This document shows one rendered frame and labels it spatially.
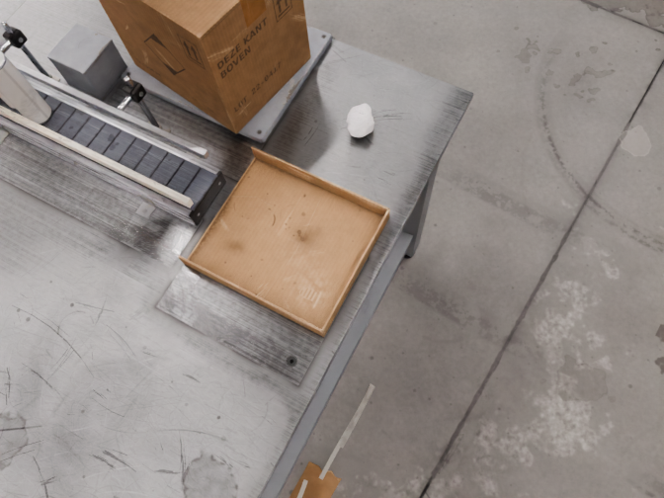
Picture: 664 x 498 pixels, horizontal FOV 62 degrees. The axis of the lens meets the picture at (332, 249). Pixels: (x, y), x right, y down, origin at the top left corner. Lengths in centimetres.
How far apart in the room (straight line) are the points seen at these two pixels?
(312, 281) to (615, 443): 121
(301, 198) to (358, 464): 97
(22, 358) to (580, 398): 152
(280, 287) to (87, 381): 37
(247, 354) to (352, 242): 28
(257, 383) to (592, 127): 170
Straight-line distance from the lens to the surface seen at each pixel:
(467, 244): 195
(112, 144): 118
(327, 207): 105
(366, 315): 161
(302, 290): 100
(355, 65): 124
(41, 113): 125
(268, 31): 107
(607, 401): 194
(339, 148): 112
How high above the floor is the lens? 178
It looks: 68 degrees down
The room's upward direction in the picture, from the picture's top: 9 degrees counter-clockwise
